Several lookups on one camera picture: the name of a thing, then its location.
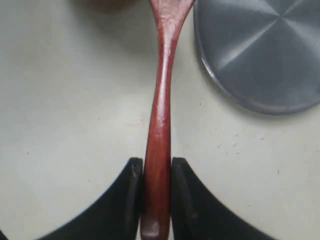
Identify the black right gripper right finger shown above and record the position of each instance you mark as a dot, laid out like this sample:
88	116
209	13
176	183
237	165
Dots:
198	215

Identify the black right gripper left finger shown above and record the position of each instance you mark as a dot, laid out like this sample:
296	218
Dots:
114	216

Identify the red wooden spoon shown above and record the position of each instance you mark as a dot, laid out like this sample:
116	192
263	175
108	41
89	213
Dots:
169	17

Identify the brown wooden cup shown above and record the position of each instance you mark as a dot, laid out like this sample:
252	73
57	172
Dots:
106	6

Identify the round steel plate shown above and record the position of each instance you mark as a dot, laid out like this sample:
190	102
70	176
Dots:
263	54

